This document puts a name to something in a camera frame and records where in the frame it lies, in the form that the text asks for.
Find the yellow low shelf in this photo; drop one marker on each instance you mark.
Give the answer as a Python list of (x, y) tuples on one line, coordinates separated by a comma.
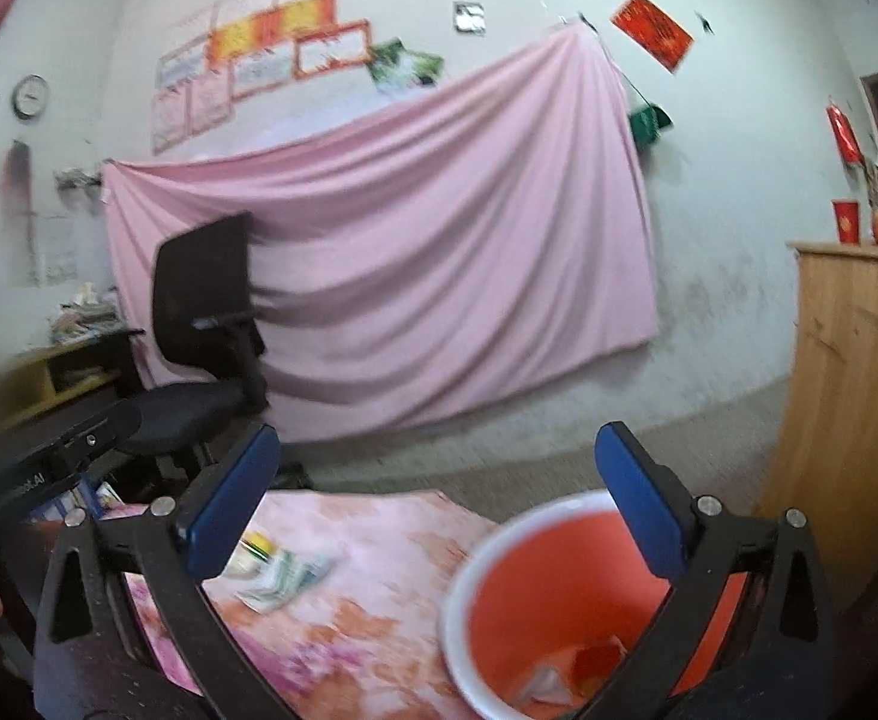
[(42, 382)]

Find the group of wall certificates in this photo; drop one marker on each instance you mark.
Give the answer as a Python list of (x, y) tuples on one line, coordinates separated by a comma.
[(266, 37)]

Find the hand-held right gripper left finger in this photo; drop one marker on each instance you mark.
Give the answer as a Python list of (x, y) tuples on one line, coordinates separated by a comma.
[(233, 499)]

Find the yellow wrapper piece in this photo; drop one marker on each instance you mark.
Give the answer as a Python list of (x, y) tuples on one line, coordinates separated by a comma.
[(255, 546)]

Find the small silver wall picture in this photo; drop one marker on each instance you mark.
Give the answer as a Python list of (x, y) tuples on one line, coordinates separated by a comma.
[(469, 16)]

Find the pink wall cloth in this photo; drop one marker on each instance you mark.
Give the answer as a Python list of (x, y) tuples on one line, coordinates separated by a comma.
[(424, 240)]

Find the green wall poster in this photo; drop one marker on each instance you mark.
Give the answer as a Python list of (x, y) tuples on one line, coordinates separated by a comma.
[(401, 66)]

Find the pink floral blanket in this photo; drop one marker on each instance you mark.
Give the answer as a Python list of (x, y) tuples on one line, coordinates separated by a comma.
[(364, 615)]

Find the small wall rack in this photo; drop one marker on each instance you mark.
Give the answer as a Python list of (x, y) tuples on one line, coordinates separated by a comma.
[(79, 178)]

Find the red bucket with white rim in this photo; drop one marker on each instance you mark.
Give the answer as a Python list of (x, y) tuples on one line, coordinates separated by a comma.
[(529, 600)]

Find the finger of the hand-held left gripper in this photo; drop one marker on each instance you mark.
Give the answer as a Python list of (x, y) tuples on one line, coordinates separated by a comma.
[(98, 427)]

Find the white paper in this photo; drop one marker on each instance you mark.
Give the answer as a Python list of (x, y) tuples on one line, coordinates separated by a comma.
[(548, 686)]

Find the wooden cabinet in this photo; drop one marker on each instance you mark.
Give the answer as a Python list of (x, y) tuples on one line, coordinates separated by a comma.
[(851, 405)]

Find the red cup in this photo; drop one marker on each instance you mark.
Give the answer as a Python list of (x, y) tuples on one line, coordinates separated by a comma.
[(847, 221)]

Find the round wall clock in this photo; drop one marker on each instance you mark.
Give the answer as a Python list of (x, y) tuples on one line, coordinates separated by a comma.
[(31, 96)]

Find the green and white wrapper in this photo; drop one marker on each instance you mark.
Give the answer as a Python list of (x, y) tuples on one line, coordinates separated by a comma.
[(285, 577)]

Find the dark hanging brush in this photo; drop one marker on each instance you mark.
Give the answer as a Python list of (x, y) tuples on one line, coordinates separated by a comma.
[(18, 172)]

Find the red hanging ornament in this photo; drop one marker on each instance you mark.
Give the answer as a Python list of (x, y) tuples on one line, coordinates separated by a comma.
[(844, 131)]

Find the pile of papers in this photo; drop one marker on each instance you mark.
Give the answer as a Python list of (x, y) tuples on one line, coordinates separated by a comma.
[(83, 319)]

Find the red paper wall sign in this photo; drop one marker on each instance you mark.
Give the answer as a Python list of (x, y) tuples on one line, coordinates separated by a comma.
[(651, 31)]

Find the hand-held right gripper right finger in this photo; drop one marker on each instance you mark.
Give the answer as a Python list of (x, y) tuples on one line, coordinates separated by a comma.
[(638, 499)]

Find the black office chair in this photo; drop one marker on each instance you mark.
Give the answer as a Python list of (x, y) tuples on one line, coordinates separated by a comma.
[(199, 292)]

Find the green hanging cloth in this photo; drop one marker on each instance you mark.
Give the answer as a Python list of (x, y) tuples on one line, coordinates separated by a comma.
[(647, 126)]

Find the wall calendar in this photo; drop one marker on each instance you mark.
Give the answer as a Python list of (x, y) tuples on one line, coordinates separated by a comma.
[(55, 251)]

